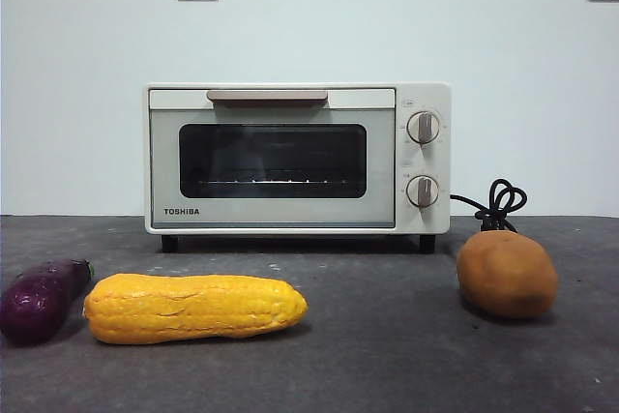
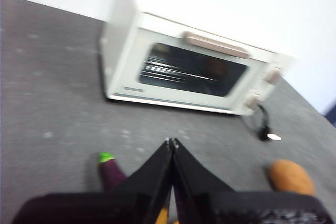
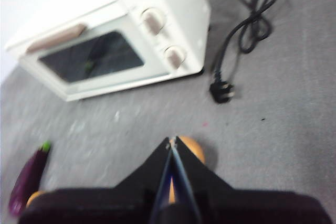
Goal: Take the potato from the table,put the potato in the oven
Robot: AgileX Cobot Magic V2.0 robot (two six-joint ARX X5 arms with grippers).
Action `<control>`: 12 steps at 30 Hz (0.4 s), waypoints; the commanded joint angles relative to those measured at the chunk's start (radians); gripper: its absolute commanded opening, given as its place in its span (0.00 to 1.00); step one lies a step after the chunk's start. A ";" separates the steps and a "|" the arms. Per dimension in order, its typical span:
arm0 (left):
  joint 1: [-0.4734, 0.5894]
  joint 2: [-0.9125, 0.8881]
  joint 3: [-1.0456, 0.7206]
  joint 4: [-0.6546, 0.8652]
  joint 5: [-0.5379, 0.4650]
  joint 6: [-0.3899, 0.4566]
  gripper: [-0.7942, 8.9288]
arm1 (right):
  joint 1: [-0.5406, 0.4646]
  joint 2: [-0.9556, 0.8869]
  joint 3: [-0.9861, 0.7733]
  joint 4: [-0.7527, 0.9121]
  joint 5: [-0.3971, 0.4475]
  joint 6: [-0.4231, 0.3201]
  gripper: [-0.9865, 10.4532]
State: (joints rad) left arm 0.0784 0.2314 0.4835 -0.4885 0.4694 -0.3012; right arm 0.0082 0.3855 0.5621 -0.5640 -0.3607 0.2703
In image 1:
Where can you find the white Toshiba toaster oven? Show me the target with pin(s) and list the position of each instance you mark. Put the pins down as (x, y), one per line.
(425, 94)

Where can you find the brown potato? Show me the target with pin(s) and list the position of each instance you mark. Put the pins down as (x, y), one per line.
(508, 277)

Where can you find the yellow corn cob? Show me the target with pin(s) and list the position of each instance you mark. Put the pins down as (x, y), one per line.
(193, 309)

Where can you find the round oven temperature knob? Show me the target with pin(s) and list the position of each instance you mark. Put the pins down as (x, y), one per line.
(423, 128)

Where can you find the round oven timer knob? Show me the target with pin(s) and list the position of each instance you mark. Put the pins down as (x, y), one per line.
(422, 191)

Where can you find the purple eggplant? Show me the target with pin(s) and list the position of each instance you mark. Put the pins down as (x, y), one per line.
(38, 302)

